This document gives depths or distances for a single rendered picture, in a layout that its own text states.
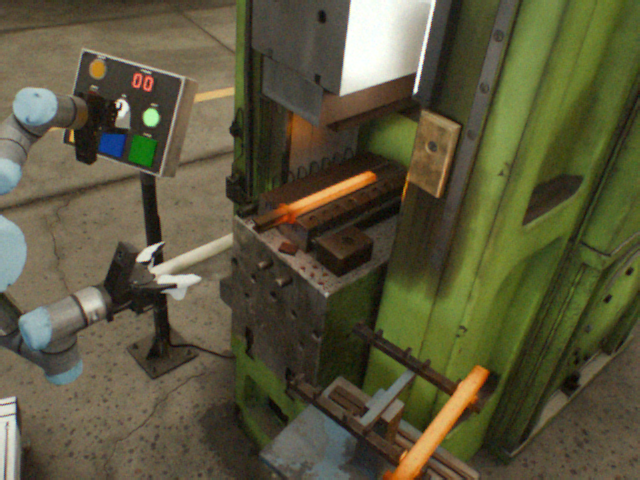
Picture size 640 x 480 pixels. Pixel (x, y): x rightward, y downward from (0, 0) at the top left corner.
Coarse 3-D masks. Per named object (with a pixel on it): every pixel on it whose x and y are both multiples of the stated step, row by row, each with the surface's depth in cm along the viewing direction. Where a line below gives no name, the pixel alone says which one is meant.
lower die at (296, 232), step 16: (352, 160) 182; (368, 160) 181; (384, 160) 182; (304, 176) 173; (320, 176) 174; (336, 176) 172; (352, 176) 173; (384, 176) 173; (400, 176) 175; (272, 192) 165; (288, 192) 164; (304, 192) 165; (352, 192) 165; (368, 192) 167; (384, 192) 168; (400, 192) 173; (272, 208) 161; (320, 208) 159; (336, 208) 160; (352, 208) 160; (288, 224) 158; (304, 224) 153; (336, 224) 159; (304, 240) 155
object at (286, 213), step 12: (348, 180) 168; (360, 180) 168; (324, 192) 162; (336, 192) 163; (300, 204) 157; (312, 204) 158; (264, 216) 151; (276, 216) 151; (288, 216) 154; (264, 228) 151
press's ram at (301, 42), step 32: (256, 0) 136; (288, 0) 128; (320, 0) 121; (352, 0) 115; (384, 0) 121; (416, 0) 127; (256, 32) 140; (288, 32) 131; (320, 32) 124; (352, 32) 119; (384, 32) 126; (416, 32) 133; (288, 64) 135; (320, 64) 127; (352, 64) 124; (384, 64) 131; (416, 64) 139
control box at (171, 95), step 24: (120, 72) 171; (144, 72) 169; (168, 72) 167; (120, 96) 172; (144, 96) 170; (168, 96) 167; (192, 96) 172; (144, 120) 170; (168, 120) 168; (72, 144) 178; (96, 144) 175; (168, 144) 169; (144, 168) 171; (168, 168) 172
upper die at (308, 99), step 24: (264, 72) 143; (288, 72) 136; (288, 96) 139; (312, 96) 133; (336, 96) 133; (360, 96) 139; (384, 96) 145; (408, 96) 152; (312, 120) 136; (336, 120) 138
